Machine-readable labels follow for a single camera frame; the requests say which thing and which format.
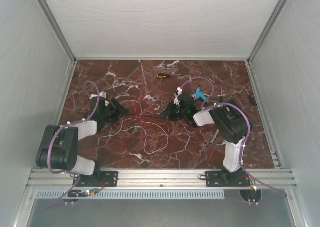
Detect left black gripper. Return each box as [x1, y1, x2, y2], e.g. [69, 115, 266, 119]
[102, 98, 130, 125]

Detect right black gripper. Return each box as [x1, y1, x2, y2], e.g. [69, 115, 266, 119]
[159, 101, 187, 122]

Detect orange wire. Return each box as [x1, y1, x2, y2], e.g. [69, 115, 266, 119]
[119, 100, 171, 155]

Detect red wire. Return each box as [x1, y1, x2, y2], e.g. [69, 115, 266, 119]
[133, 101, 156, 128]

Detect white wire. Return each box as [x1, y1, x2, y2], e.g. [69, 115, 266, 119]
[97, 100, 171, 156]

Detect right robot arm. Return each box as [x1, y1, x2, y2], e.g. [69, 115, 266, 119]
[159, 93, 253, 188]

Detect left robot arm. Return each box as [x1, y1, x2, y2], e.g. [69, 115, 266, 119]
[36, 94, 130, 187]

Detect blue plastic tool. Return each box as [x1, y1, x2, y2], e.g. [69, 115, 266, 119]
[191, 88, 207, 101]

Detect yellow black screwdriver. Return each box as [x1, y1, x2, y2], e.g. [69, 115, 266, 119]
[157, 73, 180, 79]

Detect silver wrench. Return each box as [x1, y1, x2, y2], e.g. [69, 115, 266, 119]
[208, 129, 220, 146]

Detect black screwdriver far right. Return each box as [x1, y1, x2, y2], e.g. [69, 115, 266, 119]
[244, 87, 258, 107]

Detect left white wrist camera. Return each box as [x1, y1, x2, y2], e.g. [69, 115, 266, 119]
[89, 91, 110, 107]

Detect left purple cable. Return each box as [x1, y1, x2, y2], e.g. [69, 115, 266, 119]
[42, 80, 101, 210]

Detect black handle screwdriver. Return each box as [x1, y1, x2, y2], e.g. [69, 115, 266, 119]
[219, 87, 224, 103]

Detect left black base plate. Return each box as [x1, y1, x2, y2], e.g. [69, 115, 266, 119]
[76, 171, 119, 188]

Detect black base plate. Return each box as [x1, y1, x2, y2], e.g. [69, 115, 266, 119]
[76, 171, 119, 188]
[199, 170, 251, 188]

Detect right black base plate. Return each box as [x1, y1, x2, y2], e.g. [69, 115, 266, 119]
[199, 170, 251, 188]

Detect slotted grey cable duct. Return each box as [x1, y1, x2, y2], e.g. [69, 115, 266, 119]
[34, 189, 226, 200]

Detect aluminium front rail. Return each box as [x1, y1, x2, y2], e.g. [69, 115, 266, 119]
[26, 169, 297, 189]

